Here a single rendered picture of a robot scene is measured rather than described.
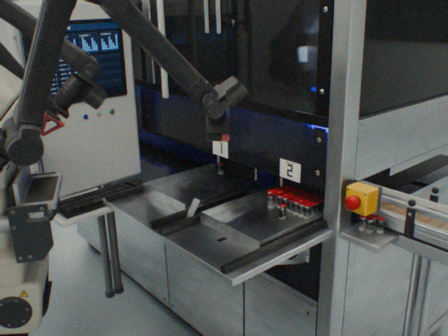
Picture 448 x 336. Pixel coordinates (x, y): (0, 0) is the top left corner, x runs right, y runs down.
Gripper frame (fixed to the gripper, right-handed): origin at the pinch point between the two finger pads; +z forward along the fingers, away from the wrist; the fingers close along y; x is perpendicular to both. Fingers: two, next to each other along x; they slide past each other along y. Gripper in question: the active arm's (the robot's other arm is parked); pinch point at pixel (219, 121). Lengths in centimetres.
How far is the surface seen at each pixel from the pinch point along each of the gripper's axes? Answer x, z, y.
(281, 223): -19.2, 2.4, -30.8
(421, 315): -62, 4, -58
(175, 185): 18.3, 31.7, -18.8
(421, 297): -61, 1, -52
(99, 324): 66, 95, -88
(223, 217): -1.3, 6.2, -29.4
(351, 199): -37.2, -13.2, -23.3
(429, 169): -84, 55, -10
